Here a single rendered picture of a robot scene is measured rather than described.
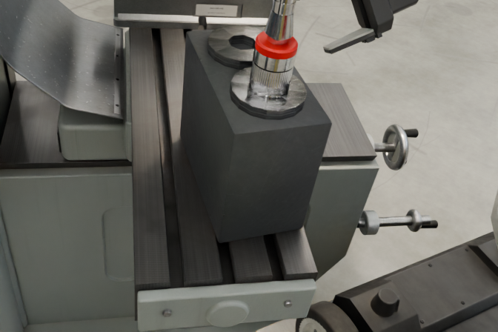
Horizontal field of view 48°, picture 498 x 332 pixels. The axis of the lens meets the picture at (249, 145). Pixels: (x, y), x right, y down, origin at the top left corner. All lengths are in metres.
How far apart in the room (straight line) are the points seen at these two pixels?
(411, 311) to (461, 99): 1.95
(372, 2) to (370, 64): 2.34
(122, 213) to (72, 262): 0.19
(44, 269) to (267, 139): 0.85
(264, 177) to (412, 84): 2.35
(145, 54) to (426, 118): 1.90
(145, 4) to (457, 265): 0.85
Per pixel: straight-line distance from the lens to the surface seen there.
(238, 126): 0.61
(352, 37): 0.71
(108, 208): 1.20
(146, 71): 1.02
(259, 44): 0.61
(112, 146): 1.10
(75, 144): 1.10
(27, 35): 1.08
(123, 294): 1.45
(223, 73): 0.69
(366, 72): 2.96
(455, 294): 1.25
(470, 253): 1.34
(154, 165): 0.83
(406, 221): 1.43
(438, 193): 2.37
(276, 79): 0.62
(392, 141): 1.45
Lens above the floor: 1.50
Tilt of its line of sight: 40 degrees down
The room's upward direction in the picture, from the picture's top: 10 degrees clockwise
